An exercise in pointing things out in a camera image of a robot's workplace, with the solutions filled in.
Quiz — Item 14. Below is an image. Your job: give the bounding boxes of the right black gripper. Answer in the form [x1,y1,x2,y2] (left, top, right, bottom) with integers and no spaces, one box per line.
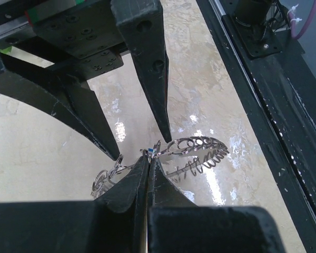
[0,155,282,252]

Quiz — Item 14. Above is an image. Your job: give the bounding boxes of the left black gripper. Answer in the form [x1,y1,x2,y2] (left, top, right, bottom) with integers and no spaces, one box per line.
[0,1,126,160]

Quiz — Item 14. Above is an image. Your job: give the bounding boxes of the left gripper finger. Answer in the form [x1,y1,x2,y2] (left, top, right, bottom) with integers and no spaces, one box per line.
[111,1,172,142]

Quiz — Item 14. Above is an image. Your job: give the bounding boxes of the metal disc with keyrings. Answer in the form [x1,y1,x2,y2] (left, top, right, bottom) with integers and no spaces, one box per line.
[91,136,229,199]

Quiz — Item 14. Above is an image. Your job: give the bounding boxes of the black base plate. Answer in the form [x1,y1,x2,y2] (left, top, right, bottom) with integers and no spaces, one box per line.
[198,1,316,252]

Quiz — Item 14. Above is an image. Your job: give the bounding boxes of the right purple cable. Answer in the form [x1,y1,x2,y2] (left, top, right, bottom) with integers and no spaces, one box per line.
[288,0,316,40]

